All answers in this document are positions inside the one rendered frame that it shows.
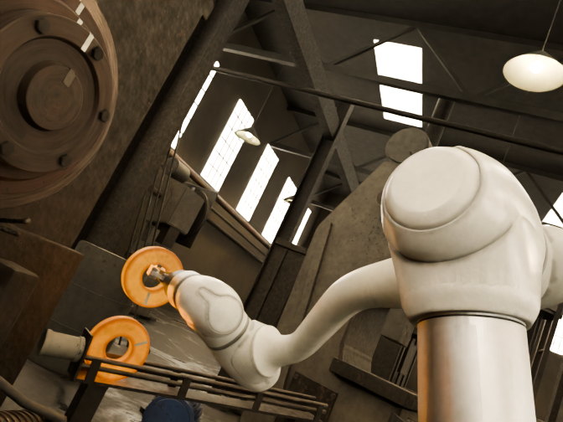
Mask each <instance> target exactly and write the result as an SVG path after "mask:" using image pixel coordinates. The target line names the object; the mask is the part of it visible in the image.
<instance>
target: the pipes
mask: <svg viewBox="0 0 563 422"><path fill-rule="evenodd" d="M212 71H215V72H219V73H222V74H226V75H233V76H236V77H240V78H243V79H247V80H253V81H257V82H261V83H264V84H268V85H274V86H277V87H281V88H285V89H289V90H295V91H298V92H302V93H305V94H309V95H315V96H319V97H322V98H326V99H330V100H336V101H340V102H343V103H347V104H350V105H354V106H360V107H364V108H368V109H371V110H375V111H381V112H384V113H388V114H392V115H396V116H402V117H405V118H409V119H412V120H416V121H423V122H426V123H430V124H433V125H437V126H443V127H447V128H451V129H454V130H458V131H464V132H467V133H471V134H475V135H479V136H485V137H488V138H492V139H495V140H499V141H503V142H509V143H513V144H516V145H520V146H523V147H530V148H534V149H537V150H541V151H544V152H550V153H554V154H558V155H562V156H563V148H560V147H554V146H550V145H546V144H543V143H539V142H532V141H529V140H525V139H522V138H518V137H514V136H508V135H504V134H500V133H497V132H493V131H486V130H483V129H479V128H476V127H471V126H465V125H462V124H458V123H454V122H450V121H444V120H440V119H437V118H433V117H429V116H423V115H419V114H416V113H412V112H408V111H402V110H398V109H395V108H390V107H387V106H383V105H376V104H373V103H369V102H366V101H362V100H356V99H352V98H348V97H344V96H341V95H335V94H331V93H327V92H323V91H320V90H313V89H309V88H306V87H302V86H299V85H292V84H288V83H285V82H281V81H277V80H271V79H267V78H263V77H260V76H256V75H249V74H246V73H242V72H239V71H235V70H231V69H225V68H221V67H217V66H214V68H213V69H212ZM175 158H177V159H178V160H179V161H180V162H181V163H182V164H183V165H184V166H186V167H187V168H188V169H189V171H190V176H189V177H190V178H191V179H192V180H193V181H194V182H195V183H197V184H198V185H199V186H200V187H201V188H206V189H208V190H211V191H214V190H213V189H212V188H211V187H210V186H209V185H208V184H207V183H206V182H205V181H204V180H203V179H202V178H201V177H200V176H199V175H198V174H197V173H196V172H195V171H194V170H193V169H192V168H191V167H190V166H189V165H188V164H187V163H186V162H184V161H183V160H182V159H181V158H180V157H179V156H178V155H177V154H176V155H175ZM214 192H215V191H214ZM215 202H217V203H218V204H219V205H220V206H221V207H222V208H223V209H224V210H225V211H227V212H228V213H229V214H230V215H231V216H232V217H233V218H234V219H235V220H236V221H238V222H239V223H240V224H241V225H242V226H243V227H244V228H245V229H246V230H248V231H249V232H250V233H251V234H252V235H253V236H254V237H255V238H256V239H257V240H259V241H260V242H261V243H262V244H263V245H264V246H265V247H266V248H267V249H268V250H269V249H270V247H271V245H270V244H269V243H268V242H267V241H266V240H265V239H264V238H263V237H262V236H261V235H260V234H259V233H257V232H256V231H255V230H254V229H253V228H252V227H251V226H250V225H249V224H248V223H247V222H246V221H245V220H244V219H243V218H242V217H241V216H240V215H239V214H238V213H237V212H236V211H235V210H234V209H233V208H232V207H231V206H229V204H227V202H226V201H224V200H223V199H222V197H220V196H219V195H218V197H217V199H216V200H215ZM211 210H212V211H213V212H214V213H215V214H217V215H218V216H219V217H220V218H221V219H223V220H224V221H225V222H226V223H227V224H228V225H229V226H230V227H231V228H232V229H234V230H235V231H236V232H237V233H238V234H240V235H241V236H242V237H243V238H244V239H246V240H247V241H248V242H249V243H250V244H252V245H253V246H254V247H255V248H256V249H257V250H259V251H260V252H261V253H262V254H263V255H264V256H266V254H265V253H264V252H263V251H262V250H261V249H260V248H258V247H257V246H256V245H255V244H254V243H253V242H251V241H250V240H249V239H248V238H247V237H246V236H244V235H243V234H242V233H241V232H240V231H239V230H238V229H237V228H236V227H235V226H234V225H233V224H231V223H230V222H229V221H228V220H227V219H226V218H224V217H223V216H222V215H221V214H220V213H219V212H217V211H216V210H215V209H214V208H213V207H212V209H211ZM206 221H207V222H208V223H210V224H211V225H212V226H214V227H215V228H216V229H217V230H218V231H219V232H221V233H222V234H223V235H225V236H226V237H227V238H228V239H230V240H231V241H233V242H234V243H235V244H237V245H238V246H239V247H240V248H242V249H243V250H244V251H245V252H246V253H247V254H249V255H250V256H251V257H253V258H254V259H255V260H257V261H258V262H259V263H260V264H263V261H262V260H260V259H259V258H258V257H257V256H255V255H254V254H253V253H252V252H250V251H249V250H248V249H247V248H246V247H245V246H244V245H242V244H241V243H240V242H239V241H237V240H236V239H235V238H233V237H232V236H231V235H230V234H228V233H227V232H226V231H225V230H223V229H222V228H221V227H220V226H219V225H217V223H215V222H214V221H213V220H212V219H210V218H209V217H208V218H207V219H206Z"/></svg>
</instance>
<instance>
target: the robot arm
mask: <svg viewBox="0 0 563 422"><path fill-rule="evenodd" d="M381 219H382V225H383V230H384V233H385V237H386V238H387V239H388V241H389V249H390V254H391V258H390V259H388V260H382V261H380V262H377V263H374V264H371V265H366V266H365V267H362V268H359V269H357V270H354V271H352V272H350V273H348V274H347V275H345V276H343V277H342V278H340V279H339V280H337V281H336V282H334V283H333V284H332V285H331V286H330V287H329V288H328V289H327V290H326V291H325V293H324V294H323V295H322V297H321V298H320V299H319V300H318V302H317V303H316V305H315V306H314V307H313V309H312V310H311V311H310V312H309V313H308V315H307V316H306V318H305V319H304V320H303V322H302V323H301V325H300V326H299V327H298V328H297V330H296V331H295V332H294V333H292V334H290V335H281V334H280V333H279V331H278V330H277V329H276V328H274V327H273V326H268V325H266V324H263V323H261V322H258V321H256V320H253V321H252V320H251V319H250V318H249V317H248V316H247V315H246V313H245V311H244V307H243V304H242V302H241V299H240V298H239V296H238V295H237V293H236V292H235V291H234V290H233V289H232V288H231V287H229V286H228V285H226V284H225V283H224V282H222V281H220V280H217V279H215V278H213V277H210V276H206V275H200V274H198V273H197V272H194V271H191V270H176V271H174V272H169V271H167V270H165V269H164V268H163V267H162V266H161V265H151V266H150V267H149V269H148V271H147V274H148V277H149V278H150V279H151V278H152V279H154V280H156V279H158V280H159V281H160V284H161V285H163V287H164V293H165V295H166V297H167V298H168V300H169V302H170V304H171V305H172V306H174V307H175V309H177V310H178V311H179V313H180V315H181V316H182V317H183V319H184V320H185V321H186V322H187V324H188V325H189V326H190V327H191V328H192V329H193V330H194V331H195V332H196V333H197V334H198V335H199V337H200V338H201V339H202V340H203V341H204V342H205V343H206V344H207V346H208V347H209V349H210V350H211V351H212V353H213V354H214V357H215V358H216V360H217V361H218V362H219V364H220V365H221V367H222V368H223V369H224V370H225V371H226V372H227V373H228V374H229V375H230V376H231V377H232V378H233V379H234V380H235V381H236V382H237V383H238V384H239V385H241V386H242V387H244V388H246V389H249V390H251V391H256V392H261V391H265V390H267V389H269V388H270V387H272V386H273V385H274V384H275V383H276V381H277V380H278V378H279V375H280V372H281V367H282V366H286V365H290V364H294V363H298V362H301V361H302V360H304V359H306V358H308V357H310V356H311V355H312V354H314V353H315V352H316V351H317V350H318V349H319V348H320V347H321V346H322V345H323V344H324V343H325V342H326V341H327V340H328V339H329V338H330V337H331V336H332V335H333V334H334V333H335V332H336V331H337V330H338V329H339V328H340V327H341V326H342V325H343V324H344V323H345V322H347V321H348V320H349V319H350V318H351V317H352V316H354V315H355V314H357V313H358V312H360V311H363V310H366V309H370V308H379V307H383V308H395V309H403V311H404V313H405V314H406V316H407V318H408V319H409V321H410V323H411V324H412V325H413V326H415V327H417V382H418V422H536V418H535V403H534V395H533V387H532V379H531V371H530V363H529V348H528V339H527V332H526V331H528V330H529V329H530V328H531V327H532V326H533V324H534V322H535V320H536V318H537V316H538V315H539V312H540V310H541V309H545V308H547V307H550V306H555V305H557V304H560V303H562V302H563V229H560V228H557V227H555V226H552V225H542V224H541V222H540V218H539V215H538V213H537V211H536V209H535V206H534V205H533V203H532V201H531V199H530V198H529V195H528V194H527V193H526V192H525V190H524V188H523V187H522V185H521V184H520V183H519V181H518V180H517V179H516V177H515V176H514V175H513V174H512V173H511V172H510V171H509V170H508V169H507V168H506V167H505V166H504V165H502V164H501V163H500V162H498V161H496V160H494V159H493V158H491V157H489V156H488V155H486V154H483V153H481V152H478V151H475V150H473V149H470V148H466V147H461V146H456V147H432V148H427V149H425V150H422V151H419V152H417V153H415V154H413V155H412V156H410V157H408V158H407V159H406V160H404V161H403V163H401V165H399V166H398V167H397V168H396V169H395V170H394V171H393V172H392V173H391V175H390V177H389V179H388V180H387V182H386V184H385V187H384V190H383V193H382V199H381Z"/></svg>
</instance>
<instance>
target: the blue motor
mask: <svg viewBox="0 0 563 422"><path fill-rule="evenodd" d="M201 405H202V404H201V403H196V402H191V401H186V400H179V399H171V398H167V397H162V396H157V395H156V397H154V398H153V399H152V402H150V403H149V404H148V406H147V408H146V409H145V411H144V414H143V416H142V422H199V421H200V420H201V419H202V417H201V415H202V414H203V412H201V411H202V409H203V408H204V407H201Z"/></svg>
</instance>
